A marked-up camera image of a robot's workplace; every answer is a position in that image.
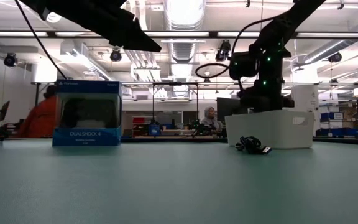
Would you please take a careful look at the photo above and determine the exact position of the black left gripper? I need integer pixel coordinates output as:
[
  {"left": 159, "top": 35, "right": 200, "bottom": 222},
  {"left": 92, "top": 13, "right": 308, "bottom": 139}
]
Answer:
[{"left": 19, "top": 0, "right": 162, "bottom": 52}]

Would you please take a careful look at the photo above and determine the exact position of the black USB cable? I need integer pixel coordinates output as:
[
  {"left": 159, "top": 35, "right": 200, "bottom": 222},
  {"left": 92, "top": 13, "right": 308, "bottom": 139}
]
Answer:
[{"left": 234, "top": 136, "right": 273, "bottom": 156}]

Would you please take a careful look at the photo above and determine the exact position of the white plastic bin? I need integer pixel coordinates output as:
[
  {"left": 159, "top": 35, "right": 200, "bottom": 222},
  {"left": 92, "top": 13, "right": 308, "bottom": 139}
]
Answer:
[{"left": 224, "top": 110, "right": 316, "bottom": 150}]

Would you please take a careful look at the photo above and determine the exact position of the blue storage bin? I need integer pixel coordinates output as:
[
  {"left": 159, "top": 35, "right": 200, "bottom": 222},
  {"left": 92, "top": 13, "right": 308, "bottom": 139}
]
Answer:
[
  {"left": 149, "top": 123, "right": 162, "bottom": 136},
  {"left": 317, "top": 111, "right": 358, "bottom": 138}
]

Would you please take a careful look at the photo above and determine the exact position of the white box unit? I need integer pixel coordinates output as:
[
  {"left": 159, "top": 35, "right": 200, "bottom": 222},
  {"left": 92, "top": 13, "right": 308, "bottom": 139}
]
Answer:
[{"left": 30, "top": 60, "right": 58, "bottom": 84}]

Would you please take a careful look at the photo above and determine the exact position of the blue DualShock controller box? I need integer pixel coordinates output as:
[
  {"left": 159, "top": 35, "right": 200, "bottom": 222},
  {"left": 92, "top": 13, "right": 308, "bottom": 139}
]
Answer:
[{"left": 52, "top": 79, "right": 123, "bottom": 147}]

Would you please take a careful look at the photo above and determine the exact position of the green table mat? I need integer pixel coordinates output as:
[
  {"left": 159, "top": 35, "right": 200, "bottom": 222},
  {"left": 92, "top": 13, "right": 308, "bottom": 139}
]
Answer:
[{"left": 0, "top": 138, "right": 358, "bottom": 224}]

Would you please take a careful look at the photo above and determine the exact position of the black machinery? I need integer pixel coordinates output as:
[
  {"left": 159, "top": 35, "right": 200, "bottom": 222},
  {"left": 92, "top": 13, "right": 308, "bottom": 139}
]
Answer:
[{"left": 4, "top": 121, "right": 23, "bottom": 138}]

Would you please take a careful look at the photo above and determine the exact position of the black ceiling camera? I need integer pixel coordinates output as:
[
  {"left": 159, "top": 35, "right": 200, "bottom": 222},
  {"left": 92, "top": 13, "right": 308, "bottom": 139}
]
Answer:
[
  {"left": 109, "top": 48, "right": 123, "bottom": 63},
  {"left": 215, "top": 39, "right": 232, "bottom": 62},
  {"left": 3, "top": 52, "right": 17, "bottom": 68},
  {"left": 328, "top": 51, "right": 343, "bottom": 64}
]

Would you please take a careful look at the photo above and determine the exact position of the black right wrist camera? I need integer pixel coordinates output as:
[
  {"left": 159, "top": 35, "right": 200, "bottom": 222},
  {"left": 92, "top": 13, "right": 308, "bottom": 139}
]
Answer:
[{"left": 228, "top": 51, "right": 260, "bottom": 81}]

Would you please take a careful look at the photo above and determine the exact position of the silver ventilation duct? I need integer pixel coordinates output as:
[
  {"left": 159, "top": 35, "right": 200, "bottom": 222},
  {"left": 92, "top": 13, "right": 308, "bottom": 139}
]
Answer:
[{"left": 163, "top": 0, "right": 207, "bottom": 63}]

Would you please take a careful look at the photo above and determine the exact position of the black frame stand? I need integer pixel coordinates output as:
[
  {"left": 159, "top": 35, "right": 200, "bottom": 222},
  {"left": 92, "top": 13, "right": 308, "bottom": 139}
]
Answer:
[{"left": 152, "top": 82, "right": 200, "bottom": 138}]

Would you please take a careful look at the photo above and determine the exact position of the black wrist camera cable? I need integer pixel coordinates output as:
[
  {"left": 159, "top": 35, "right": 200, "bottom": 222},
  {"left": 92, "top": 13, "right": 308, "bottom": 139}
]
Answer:
[{"left": 195, "top": 17, "right": 275, "bottom": 80}]

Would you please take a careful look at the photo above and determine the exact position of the black overhead frame bar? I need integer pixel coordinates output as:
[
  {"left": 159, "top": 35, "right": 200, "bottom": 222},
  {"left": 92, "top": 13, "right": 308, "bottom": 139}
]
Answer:
[{"left": 0, "top": 30, "right": 358, "bottom": 39}]

